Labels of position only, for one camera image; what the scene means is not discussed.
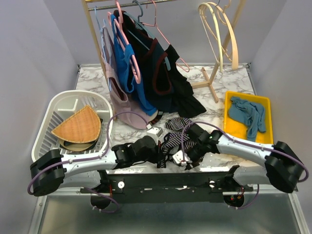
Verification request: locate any pink tank top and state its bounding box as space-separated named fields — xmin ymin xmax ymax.
xmin=100 ymin=26 xmax=150 ymax=130

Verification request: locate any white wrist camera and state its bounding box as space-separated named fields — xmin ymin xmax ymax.
xmin=172 ymin=150 xmax=192 ymax=166
xmin=146 ymin=127 xmax=163 ymax=143

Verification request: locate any striped black purple tank top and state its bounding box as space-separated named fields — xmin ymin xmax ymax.
xmin=157 ymin=117 xmax=197 ymax=170

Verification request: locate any grey blue hanger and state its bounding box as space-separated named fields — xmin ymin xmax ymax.
xmin=124 ymin=0 xmax=171 ymax=71

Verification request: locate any light blue wire hanger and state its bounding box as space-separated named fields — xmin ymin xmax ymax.
xmin=94 ymin=6 xmax=115 ymax=92

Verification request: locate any navy tank top red trim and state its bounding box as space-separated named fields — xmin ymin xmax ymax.
xmin=122 ymin=11 xmax=174 ymax=113

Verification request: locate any black garment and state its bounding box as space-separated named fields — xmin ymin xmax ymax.
xmin=165 ymin=45 xmax=206 ymax=118

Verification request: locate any cream wooden hanger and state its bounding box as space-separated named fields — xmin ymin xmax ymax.
xmin=198 ymin=2 xmax=223 ymax=73

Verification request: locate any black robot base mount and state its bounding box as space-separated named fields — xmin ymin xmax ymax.
xmin=94 ymin=166 xmax=253 ymax=204

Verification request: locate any pink plastic hanger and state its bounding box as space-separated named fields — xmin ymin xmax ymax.
xmin=108 ymin=0 xmax=141 ymax=84

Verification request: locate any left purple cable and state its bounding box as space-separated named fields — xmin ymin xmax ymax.
xmin=27 ymin=111 xmax=153 ymax=195

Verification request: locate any wooden clothes rack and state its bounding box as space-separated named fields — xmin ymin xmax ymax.
xmin=81 ymin=0 xmax=248 ymax=120

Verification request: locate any pink wire hanger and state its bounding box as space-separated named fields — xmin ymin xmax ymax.
xmin=143 ymin=0 xmax=190 ymax=73

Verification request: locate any blue tank top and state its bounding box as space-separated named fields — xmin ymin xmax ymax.
xmin=110 ymin=14 xmax=157 ymax=116

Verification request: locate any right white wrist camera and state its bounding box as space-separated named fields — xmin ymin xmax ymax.
xmin=172 ymin=150 xmax=192 ymax=166

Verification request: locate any teal cloth in tray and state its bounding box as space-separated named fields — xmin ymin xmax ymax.
xmin=229 ymin=96 xmax=266 ymax=142

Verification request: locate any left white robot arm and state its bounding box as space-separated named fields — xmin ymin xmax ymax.
xmin=27 ymin=136 xmax=160 ymax=197

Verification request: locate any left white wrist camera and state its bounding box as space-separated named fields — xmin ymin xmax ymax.
xmin=146 ymin=127 xmax=163 ymax=143

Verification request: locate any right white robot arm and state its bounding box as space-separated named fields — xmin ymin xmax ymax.
xmin=180 ymin=123 xmax=303 ymax=193

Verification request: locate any yellow plastic tray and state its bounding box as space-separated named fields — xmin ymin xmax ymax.
xmin=224 ymin=91 xmax=273 ymax=144

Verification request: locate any white plastic dish rack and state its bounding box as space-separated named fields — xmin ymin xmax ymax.
xmin=31 ymin=90 xmax=113 ymax=162

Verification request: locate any light wooden hanger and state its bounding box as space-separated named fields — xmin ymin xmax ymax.
xmin=208 ymin=0 xmax=243 ymax=70

